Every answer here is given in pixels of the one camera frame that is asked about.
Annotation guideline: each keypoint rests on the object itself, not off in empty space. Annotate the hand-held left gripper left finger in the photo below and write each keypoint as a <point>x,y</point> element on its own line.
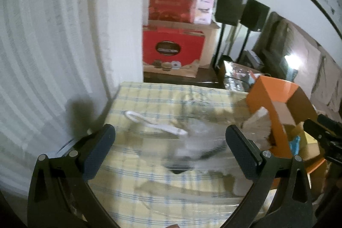
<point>98,153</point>

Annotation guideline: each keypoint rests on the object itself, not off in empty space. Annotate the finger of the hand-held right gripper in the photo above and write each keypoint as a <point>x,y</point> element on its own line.
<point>315,127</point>
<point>330,121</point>

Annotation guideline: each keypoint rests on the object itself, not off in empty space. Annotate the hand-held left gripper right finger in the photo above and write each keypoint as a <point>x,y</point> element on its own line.
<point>240,153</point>

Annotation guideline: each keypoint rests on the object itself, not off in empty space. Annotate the white plastic bag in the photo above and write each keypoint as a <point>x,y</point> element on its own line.
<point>197,134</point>

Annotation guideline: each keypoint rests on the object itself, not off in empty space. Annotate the orange cardboard box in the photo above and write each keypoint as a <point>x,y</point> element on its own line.
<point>267,94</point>

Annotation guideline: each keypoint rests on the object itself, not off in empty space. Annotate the yellow box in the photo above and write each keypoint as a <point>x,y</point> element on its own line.
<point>310,138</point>

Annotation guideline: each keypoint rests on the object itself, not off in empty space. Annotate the teal object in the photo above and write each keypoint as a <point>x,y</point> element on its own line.
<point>294,145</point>

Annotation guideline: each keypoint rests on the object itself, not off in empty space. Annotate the crumpled clear plastic wrap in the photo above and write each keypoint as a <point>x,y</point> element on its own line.
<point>203,107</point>

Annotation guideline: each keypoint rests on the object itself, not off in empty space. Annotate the beige sofa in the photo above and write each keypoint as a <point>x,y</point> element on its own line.
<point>307,57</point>

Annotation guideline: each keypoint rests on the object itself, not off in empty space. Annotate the yellow plaid tablecloth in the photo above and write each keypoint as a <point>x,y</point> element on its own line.
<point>149,94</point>

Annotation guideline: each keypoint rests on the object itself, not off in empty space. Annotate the clear glass container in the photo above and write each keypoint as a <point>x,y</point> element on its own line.
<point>235,75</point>

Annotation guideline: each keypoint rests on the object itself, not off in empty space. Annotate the black speaker stand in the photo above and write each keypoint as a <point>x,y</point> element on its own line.
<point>220,41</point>
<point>245,43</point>

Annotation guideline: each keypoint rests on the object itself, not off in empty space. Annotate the brown cardboard box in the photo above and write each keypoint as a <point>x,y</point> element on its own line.
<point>211,46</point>

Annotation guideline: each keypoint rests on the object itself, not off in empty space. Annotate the black speaker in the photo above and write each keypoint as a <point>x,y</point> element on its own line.
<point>253,14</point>
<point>228,6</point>

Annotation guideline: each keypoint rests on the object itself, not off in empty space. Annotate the red chocolate gift box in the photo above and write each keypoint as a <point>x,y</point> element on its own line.
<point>171,41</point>

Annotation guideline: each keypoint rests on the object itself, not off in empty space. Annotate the pink white carton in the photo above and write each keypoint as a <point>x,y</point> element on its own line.
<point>204,10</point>

